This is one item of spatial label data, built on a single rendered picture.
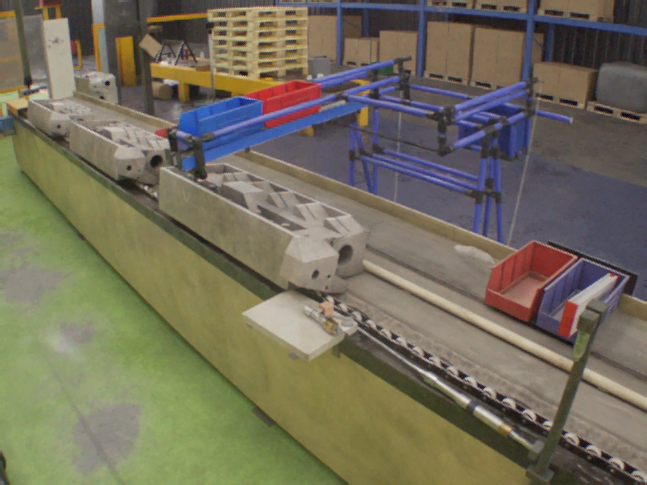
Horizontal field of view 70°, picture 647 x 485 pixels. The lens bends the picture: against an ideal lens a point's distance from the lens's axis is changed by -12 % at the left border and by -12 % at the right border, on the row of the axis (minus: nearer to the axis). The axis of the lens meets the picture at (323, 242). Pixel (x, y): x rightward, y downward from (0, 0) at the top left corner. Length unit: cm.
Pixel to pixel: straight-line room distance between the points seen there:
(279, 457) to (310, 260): 96
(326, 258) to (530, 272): 83
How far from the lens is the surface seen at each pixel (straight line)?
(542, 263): 206
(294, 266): 165
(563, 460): 135
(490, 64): 1140
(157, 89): 1000
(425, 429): 155
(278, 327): 160
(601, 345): 181
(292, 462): 225
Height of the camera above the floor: 173
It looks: 26 degrees down
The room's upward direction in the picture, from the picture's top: straight up
